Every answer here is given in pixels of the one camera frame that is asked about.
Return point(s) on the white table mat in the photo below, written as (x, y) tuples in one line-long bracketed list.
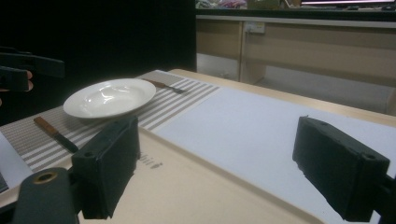
[(264, 133)]

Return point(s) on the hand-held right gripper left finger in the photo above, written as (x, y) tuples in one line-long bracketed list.
[(106, 168)]

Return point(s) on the striped placemat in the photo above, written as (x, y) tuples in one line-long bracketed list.
[(174, 102)]

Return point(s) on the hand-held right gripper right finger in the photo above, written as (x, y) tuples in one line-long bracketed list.
[(339, 168)]

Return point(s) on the wooden cabinet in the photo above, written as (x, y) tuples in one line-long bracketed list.
[(295, 53)]

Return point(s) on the white plate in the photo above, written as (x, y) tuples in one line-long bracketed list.
[(109, 98)]

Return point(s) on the wall socket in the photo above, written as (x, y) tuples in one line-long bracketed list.
[(255, 27)]

